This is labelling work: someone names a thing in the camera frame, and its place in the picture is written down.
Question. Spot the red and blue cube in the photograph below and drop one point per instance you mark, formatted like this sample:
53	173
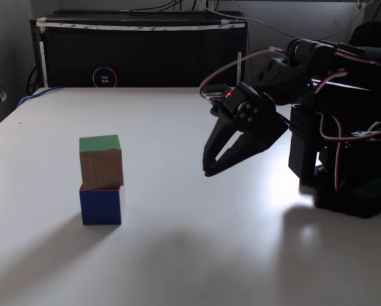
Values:
99	205

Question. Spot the short white tape strip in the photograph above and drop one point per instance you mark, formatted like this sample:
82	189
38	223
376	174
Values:
240	67
43	67

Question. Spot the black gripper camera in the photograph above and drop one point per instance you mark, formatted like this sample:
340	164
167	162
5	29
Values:
216	90

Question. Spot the green and wood cube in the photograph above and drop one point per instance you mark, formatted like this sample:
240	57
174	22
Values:
101	165

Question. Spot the green table clamp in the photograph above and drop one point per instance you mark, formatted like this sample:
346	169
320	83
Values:
369	190

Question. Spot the black office chair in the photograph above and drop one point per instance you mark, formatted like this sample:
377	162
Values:
373	33

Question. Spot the long white tape strip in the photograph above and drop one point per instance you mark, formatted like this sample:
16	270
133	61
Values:
130	27

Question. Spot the black computer case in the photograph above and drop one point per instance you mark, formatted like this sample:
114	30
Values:
146	54

